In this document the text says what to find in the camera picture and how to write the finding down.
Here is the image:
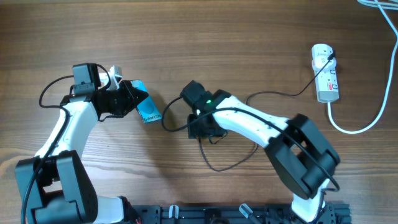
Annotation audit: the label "teal-screen Galaxy smartphone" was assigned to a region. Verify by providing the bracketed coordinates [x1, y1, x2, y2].
[131, 80, 162, 123]

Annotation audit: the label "black USB charging cable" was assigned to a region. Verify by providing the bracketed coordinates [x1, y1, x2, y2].
[197, 50, 336, 172]

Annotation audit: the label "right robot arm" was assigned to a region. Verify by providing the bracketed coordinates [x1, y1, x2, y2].
[180, 81, 340, 223]

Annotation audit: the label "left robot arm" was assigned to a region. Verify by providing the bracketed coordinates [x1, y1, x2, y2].
[15, 63, 149, 223]

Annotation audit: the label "white USB charger plug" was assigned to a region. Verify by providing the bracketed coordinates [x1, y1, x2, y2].
[312, 54, 336, 72]

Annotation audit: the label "white power strip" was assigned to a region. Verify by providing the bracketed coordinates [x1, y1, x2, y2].
[312, 44, 339, 103]

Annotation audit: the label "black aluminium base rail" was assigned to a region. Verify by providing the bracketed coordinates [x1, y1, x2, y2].
[124, 203, 352, 224]

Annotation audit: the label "white power strip cord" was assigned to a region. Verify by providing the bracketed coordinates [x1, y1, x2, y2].
[326, 0, 398, 135]

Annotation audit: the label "white cable top right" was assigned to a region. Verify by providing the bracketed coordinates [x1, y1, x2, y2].
[356, 0, 398, 11]

